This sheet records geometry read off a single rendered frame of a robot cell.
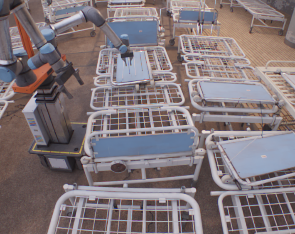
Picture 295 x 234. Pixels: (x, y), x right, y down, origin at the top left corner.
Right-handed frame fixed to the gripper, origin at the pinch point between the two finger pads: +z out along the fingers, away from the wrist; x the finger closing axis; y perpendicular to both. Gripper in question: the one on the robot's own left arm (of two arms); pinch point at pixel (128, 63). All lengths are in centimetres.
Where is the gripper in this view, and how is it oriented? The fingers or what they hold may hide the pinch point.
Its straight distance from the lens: 239.2
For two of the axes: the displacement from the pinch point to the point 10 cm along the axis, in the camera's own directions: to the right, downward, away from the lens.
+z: 0.8, 7.6, 6.5
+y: -1.2, -6.4, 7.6
